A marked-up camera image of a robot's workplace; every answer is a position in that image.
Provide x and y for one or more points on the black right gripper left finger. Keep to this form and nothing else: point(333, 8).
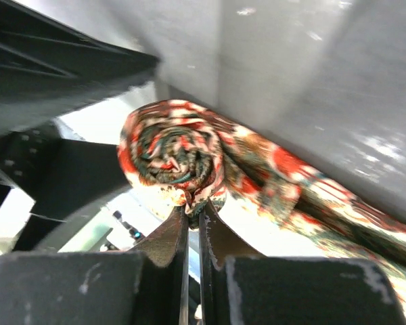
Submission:
point(145, 285)

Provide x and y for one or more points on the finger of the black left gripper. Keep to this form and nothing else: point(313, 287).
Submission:
point(48, 69)

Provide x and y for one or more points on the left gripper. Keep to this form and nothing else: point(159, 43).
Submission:
point(68, 179)

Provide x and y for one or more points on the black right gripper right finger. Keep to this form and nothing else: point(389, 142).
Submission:
point(239, 285)

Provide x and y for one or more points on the floral patterned tie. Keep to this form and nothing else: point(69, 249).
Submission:
point(194, 156)

